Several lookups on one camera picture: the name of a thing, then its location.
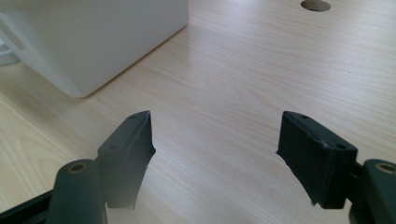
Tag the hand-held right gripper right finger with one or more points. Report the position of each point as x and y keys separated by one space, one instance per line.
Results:
x=314 y=158

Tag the white plastic box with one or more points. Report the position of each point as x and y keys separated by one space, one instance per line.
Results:
x=90 y=40

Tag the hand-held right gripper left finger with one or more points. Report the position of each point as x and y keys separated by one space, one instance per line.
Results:
x=124 y=161

